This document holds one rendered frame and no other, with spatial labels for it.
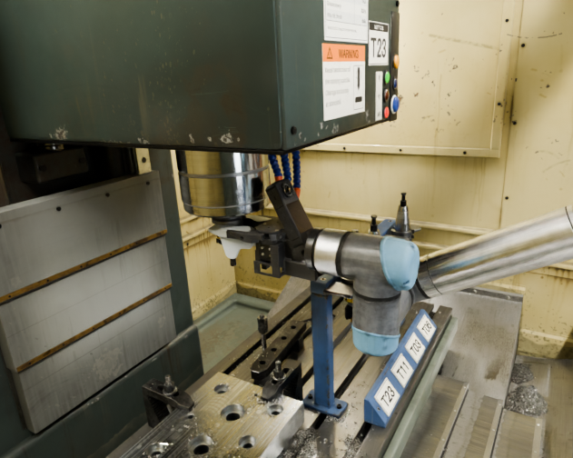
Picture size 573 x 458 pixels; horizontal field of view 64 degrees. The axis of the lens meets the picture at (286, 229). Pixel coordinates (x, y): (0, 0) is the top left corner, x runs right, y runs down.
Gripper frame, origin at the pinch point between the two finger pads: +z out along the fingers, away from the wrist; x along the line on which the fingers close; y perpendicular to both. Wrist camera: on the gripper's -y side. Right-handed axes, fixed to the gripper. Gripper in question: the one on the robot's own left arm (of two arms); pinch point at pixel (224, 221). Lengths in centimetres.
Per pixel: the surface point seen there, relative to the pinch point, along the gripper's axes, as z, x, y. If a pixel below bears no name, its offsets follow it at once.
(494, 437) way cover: -47, 44, 66
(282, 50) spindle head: -21.1, -11.7, -28.3
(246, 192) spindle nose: -8.2, -3.6, -7.3
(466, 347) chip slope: -34, 78, 63
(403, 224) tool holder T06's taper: -18, 53, 15
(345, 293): -17.9, 14.6, 17.3
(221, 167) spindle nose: -5.6, -6.4, -11.8
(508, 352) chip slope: -46, 80, 62
